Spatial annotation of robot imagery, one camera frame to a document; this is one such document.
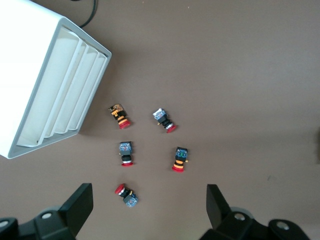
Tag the red button grey body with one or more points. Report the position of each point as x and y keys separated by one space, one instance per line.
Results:
x=163 y=120
x=127 y=196
x=125 y=152

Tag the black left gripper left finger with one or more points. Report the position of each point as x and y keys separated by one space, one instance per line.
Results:
x=80 y=207

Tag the red button orange body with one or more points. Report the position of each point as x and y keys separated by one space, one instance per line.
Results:
x=119 y=115

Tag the white slotted storage rack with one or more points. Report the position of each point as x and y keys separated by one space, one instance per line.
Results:
x=30 y=62

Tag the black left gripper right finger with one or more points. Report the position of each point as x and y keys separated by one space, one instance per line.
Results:
x=217 y=207

